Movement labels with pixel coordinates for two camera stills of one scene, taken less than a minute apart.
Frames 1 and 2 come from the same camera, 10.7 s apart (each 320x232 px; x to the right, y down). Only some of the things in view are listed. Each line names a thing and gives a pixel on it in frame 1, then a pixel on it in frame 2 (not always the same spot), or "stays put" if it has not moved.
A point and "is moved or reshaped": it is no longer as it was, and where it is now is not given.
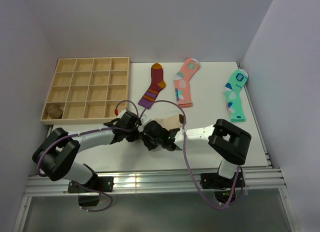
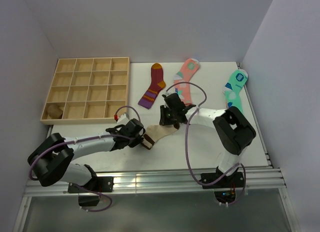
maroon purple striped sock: x=157 y=84 stays put
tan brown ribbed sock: x=55 y=111 stays put
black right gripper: x=145 y=138 -> x=163 y=120
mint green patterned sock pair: x=231 y=91 stays put
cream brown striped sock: x=171 y=122 is moved or reshaped
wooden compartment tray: x=87 y=90 stays put
